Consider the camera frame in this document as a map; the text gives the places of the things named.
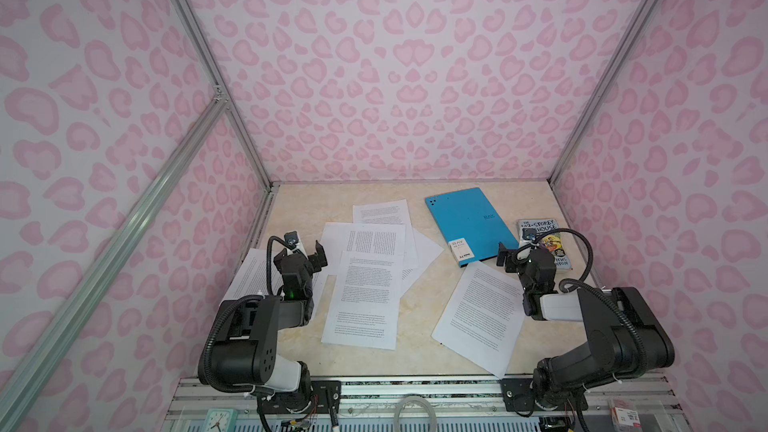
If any teal folder with black inside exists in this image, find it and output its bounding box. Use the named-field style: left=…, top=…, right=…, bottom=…
left=425, top=187, right=519, bottom=267

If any left aluminium frame post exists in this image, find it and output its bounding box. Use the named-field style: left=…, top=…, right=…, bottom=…
left=170, top=0, right=273, bottom=192

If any diagonal aluminium frame bar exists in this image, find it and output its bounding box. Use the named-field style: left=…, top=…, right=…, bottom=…
left=1, top=98, right=227, bottom=431

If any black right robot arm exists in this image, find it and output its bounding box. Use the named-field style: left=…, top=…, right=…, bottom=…
left=496, top=230, right=675, bottom=427

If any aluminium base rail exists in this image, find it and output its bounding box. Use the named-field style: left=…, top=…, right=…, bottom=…
left=161, top=373, right=691, bottom=431

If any small green clock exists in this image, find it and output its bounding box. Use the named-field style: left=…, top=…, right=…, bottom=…
left=202, top=408, right=239, bottom=432

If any right aluminium frame post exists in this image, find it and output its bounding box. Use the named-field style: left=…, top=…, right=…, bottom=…
left=548, top=0, right=663, bottom=189

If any aluminium frame post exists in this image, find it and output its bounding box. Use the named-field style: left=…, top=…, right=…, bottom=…
left=170, top=0, right=273, bottom=192
left=548, top=0, right=663, bottom=189

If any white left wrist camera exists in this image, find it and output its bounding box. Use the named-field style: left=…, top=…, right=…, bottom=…
left=283, top=231, right=309, bottom=257

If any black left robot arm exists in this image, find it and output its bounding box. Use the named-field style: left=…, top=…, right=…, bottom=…
left=198, top=231, right=328, bottom=431

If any blank white paper sheet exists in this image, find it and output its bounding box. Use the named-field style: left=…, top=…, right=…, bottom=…
left=401, top=229, right=444, bottom=296

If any treehouse storey book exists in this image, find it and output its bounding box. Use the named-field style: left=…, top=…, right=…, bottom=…
left=517, top=219, right=572, bottom=270

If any clear plastic tube loop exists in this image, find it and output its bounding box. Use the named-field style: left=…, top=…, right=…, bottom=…
left=392, top=395, right=439, bottom=432

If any printed paper sheet back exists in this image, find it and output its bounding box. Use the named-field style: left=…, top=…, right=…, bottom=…
left=353, top=199, right=419, bottom=269

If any red white label packet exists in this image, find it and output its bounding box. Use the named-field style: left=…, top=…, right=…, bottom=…
left=608, top=398, right=642, bottom=432

